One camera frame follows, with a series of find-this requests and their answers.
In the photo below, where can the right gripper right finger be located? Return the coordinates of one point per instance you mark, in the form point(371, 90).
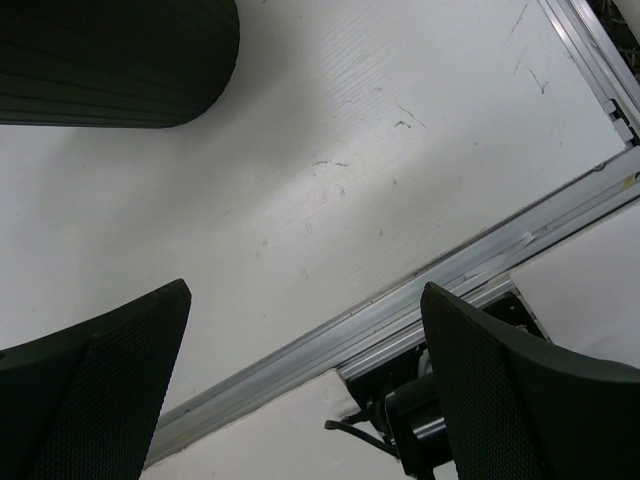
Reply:
point(517, 406)

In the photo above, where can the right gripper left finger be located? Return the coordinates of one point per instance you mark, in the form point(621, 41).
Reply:
point(84, 402)

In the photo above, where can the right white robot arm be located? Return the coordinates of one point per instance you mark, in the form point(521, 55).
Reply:
point(420, 425)

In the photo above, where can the black plastic waste bin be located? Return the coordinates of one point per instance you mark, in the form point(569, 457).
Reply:
point(115, 64)

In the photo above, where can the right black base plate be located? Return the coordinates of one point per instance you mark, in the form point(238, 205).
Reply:
point(370, 388)

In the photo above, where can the aluminium front rail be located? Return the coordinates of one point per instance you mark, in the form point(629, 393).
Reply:
point(351, 341)

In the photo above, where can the aluminium rail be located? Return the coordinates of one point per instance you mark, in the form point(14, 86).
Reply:
point(351, 341)
point(598, 60)

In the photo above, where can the aluminium right side rail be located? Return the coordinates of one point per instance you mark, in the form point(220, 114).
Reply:
point(598, 60)

